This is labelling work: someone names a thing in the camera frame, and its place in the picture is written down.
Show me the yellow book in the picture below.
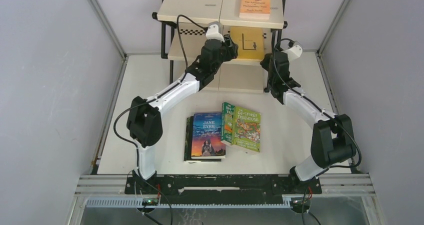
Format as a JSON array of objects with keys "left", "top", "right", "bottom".
[{"left": 229, "top": 26, "right": 265, "bottom": 60}]

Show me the dark green treehouse book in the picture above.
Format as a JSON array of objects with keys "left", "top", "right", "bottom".
[{"left": 221, "top": 102, "right": 235, "bottom": 146}]

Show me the orange paperback book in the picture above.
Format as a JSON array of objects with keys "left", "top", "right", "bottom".
[{"left": 239, "top": 0, "right": 271, "bottom": 20}]

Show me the light green treehouse book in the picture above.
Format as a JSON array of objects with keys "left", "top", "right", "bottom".
[{"left": 231, "top": 106, "right": 261, "bottom": 154}]

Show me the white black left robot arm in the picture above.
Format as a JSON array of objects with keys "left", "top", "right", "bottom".
[{"left": 126, "top": 34, "right": 238, "bottom": 194}]

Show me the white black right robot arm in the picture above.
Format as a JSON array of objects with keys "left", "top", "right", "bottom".
[{"left": 260, "top": 51, "right": 360, "bottom": 193}]

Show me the cream three-tier shelf rack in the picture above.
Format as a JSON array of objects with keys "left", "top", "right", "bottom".
[{"left": 152, "top": 0, "right": 287, "bottom": 93}]

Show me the dark black-green book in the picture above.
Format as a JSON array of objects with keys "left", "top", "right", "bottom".
[{"left": 183, "top": 116, "right": 222, "bottom": 164}]

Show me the Jane Eyre blue book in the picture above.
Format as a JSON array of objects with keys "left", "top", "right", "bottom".
[{"left": 190, "top": 112, "right": 226, "bottom": 161}]

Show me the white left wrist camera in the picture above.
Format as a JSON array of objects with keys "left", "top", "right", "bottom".
[{"left": 205, "top": 21, "right": 225, "bottom": 42}]

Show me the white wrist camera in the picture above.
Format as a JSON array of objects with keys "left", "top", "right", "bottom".
[
  {"left": 205, "top": 21, "right": 225, "bottom": 42},
  {"left": 283, "top": 41, "right": 303, "bottom": 61}
]

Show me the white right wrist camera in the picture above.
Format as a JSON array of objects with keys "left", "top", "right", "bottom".
[{"left": 283, "top": 41, "right": 303, "bottom": 61}]

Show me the black left camera cable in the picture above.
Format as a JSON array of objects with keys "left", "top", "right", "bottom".
[{"left": 112, "top": 14, "right": 210, "bottom": 171}]

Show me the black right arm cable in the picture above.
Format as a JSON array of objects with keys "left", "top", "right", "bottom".
[{"left": 272, "top": 37, "right": 363, "bottom": 218}]

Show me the black mounting base rail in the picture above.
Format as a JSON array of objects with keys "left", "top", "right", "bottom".
[{"left": 124, "top": 171, "right": 323, "bottom": 206}]

